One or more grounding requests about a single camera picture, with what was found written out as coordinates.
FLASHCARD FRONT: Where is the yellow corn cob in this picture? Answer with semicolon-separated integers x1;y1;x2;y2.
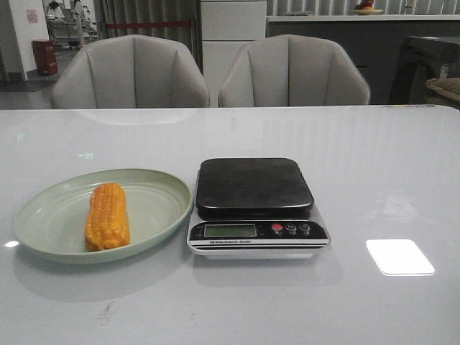
85;183;131;252

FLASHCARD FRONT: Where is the black silver electronic kitchen scale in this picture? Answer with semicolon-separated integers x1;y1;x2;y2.
187;157;331;259

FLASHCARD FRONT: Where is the right grey upholstered chair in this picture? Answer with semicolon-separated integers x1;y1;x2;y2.
218;34;371;107

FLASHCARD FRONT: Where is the grey upholstered chair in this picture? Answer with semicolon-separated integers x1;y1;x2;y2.
218;34;371;107
51;34;210;109

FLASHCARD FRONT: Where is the left grey upholstered chair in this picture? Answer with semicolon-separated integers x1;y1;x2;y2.
51;34;210;109

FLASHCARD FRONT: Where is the white cabinet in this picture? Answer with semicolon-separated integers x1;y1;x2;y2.
200;1;267;107

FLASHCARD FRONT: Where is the light green plate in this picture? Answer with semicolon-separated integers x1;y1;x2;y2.
13;169;193;265

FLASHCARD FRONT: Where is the red barrier belt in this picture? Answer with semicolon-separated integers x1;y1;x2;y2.
105;19;193;29

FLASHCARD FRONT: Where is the grey counter with white top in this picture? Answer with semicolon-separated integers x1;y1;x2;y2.
267;14;459;104

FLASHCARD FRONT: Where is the fruit plate on counter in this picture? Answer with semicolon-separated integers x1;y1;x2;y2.
351;0;383;15

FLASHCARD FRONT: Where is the red trash bin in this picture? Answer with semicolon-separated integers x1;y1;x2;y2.
32;40;58;75

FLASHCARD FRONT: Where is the dark appliance at right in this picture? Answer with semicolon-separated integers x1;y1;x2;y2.
389;36;459;104

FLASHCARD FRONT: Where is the beige cushion at right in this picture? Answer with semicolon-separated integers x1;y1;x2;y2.
425;78;460;109

